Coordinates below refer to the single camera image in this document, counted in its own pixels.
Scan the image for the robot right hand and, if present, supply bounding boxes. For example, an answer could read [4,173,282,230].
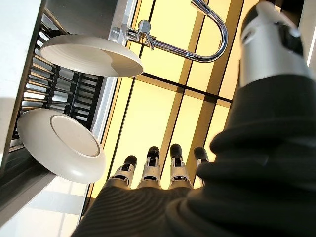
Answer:
[71,0,316,237]

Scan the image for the white ceramic plate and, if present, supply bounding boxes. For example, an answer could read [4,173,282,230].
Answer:
[16,108,107,184]
[39,34,144,78]

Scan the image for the yellow backlit window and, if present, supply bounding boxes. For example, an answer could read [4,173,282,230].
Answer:
[83,0,260,198]

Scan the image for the chrome gooseneck faucet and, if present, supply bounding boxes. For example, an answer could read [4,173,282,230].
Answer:
[108,0,229,64]

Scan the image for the black sink dish rack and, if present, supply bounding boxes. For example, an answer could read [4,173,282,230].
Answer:
[14,23,105,149]

